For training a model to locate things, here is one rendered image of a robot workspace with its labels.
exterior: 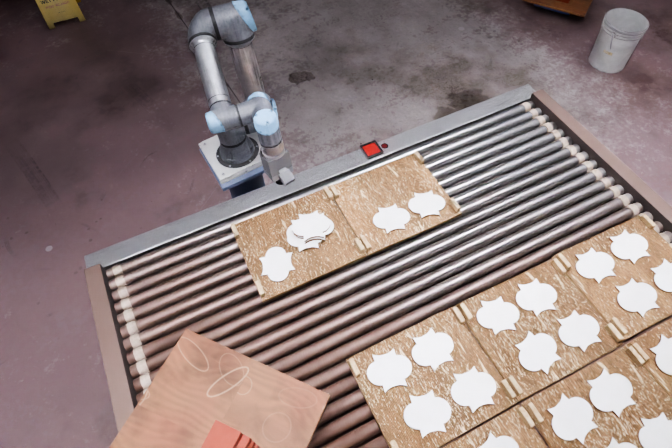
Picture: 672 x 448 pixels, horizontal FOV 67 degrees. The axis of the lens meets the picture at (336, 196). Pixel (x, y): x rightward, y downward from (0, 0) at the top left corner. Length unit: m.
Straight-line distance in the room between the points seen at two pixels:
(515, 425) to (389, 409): 0.37
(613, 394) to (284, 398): 0.99
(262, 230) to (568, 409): 1.18
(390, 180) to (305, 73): 2.08
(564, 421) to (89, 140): 3.31
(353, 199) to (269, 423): 0.90
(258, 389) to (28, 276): 2.10
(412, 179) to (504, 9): 2.93
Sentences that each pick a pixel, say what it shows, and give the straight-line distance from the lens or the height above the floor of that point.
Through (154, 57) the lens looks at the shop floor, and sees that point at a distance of 4.47.
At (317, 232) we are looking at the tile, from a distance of 1.89.
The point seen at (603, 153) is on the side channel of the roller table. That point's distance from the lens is 2.39.
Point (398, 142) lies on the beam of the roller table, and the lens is 2.26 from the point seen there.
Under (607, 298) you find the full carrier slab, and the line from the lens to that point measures 2.01.
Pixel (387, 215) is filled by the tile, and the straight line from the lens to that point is 1.98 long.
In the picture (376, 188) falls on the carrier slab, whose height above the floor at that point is 0.94.
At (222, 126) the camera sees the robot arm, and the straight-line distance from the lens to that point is 1.73.
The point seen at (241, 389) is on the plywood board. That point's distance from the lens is 1.62.
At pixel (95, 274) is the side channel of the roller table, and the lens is 2.05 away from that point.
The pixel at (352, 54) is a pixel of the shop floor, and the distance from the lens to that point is 4.18.
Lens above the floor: 2.57
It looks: 53 degrees down
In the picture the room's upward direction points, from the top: 3 degrees counter-clockwise
